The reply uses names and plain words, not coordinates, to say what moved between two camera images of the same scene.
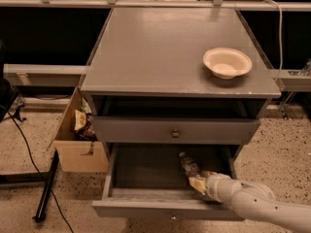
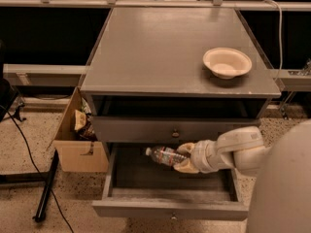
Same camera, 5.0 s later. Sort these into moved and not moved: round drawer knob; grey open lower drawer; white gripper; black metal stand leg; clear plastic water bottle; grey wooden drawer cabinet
Moved: clear plastic water bottle; white gripper
Not moved: round drawer knob; grey wooden drawer cabinet; grey open lower drawer; black metal stand leg
